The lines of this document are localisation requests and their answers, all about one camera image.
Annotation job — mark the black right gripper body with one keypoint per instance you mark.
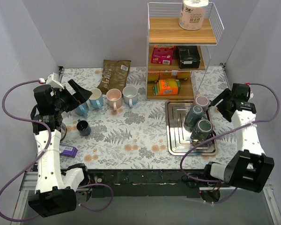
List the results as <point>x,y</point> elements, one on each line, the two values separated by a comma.
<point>224,103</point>

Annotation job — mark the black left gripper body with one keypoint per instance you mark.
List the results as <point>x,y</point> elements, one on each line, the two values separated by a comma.
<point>69,99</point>

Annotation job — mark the blue mug yellow inside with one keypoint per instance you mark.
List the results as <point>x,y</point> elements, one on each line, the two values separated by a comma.
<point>82,110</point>

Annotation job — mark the light blue mug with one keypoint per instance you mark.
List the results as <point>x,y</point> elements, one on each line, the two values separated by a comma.
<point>96,99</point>

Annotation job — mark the navy blue mug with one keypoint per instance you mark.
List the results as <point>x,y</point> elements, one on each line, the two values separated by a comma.
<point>83,128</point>

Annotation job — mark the pink mug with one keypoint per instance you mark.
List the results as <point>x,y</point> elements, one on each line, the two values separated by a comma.
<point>114,97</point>

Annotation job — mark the white blue gradient mug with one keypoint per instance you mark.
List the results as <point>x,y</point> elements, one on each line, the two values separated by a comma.
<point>130,95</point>

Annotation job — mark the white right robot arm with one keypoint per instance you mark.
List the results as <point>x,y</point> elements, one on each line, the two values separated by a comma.
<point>250,168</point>

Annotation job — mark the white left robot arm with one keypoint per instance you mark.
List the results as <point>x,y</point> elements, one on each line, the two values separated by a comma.
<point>55,190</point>

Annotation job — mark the mauve purple mug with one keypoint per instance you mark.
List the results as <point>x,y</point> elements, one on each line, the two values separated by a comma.
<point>202,101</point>

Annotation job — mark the teal grey mug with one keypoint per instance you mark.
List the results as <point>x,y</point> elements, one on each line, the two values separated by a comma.
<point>193,116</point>

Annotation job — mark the dark green mug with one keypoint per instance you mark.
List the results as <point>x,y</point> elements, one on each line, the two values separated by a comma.
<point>202,130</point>

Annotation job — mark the brown snack bag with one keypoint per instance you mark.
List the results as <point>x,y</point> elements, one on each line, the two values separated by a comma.
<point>114,76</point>

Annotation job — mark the black box on shelf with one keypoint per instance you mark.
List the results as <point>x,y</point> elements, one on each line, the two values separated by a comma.
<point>188,57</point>

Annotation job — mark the purple small box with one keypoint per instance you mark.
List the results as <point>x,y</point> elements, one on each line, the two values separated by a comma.
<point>68,151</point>

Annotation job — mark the orange green sponge pack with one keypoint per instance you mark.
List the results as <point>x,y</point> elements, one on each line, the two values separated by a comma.
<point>167,87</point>

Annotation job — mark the steel tray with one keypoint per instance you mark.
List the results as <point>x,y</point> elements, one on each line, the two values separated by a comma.
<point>179,140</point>

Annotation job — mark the yellow sponge packs row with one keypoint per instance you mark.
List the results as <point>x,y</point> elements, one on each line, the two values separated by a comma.
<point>153,77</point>

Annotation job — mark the pink Mommy box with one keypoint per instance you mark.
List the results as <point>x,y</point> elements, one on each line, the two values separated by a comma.
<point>162,54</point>

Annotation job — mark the toilet paper roll on shelf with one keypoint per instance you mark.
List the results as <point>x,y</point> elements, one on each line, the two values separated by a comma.
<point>193,14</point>

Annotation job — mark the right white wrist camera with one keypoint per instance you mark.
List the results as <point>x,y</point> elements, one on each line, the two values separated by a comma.
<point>250,93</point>

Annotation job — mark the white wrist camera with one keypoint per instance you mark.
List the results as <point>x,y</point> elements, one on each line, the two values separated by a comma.
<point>52,80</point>
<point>250,93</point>

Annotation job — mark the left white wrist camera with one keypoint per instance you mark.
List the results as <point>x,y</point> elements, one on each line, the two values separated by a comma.
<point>52,80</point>

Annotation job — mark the white wire wooden shelf rack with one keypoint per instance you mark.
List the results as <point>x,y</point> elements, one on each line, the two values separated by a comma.
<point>178,42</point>

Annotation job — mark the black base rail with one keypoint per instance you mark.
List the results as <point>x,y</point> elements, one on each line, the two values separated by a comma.
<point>153,182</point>

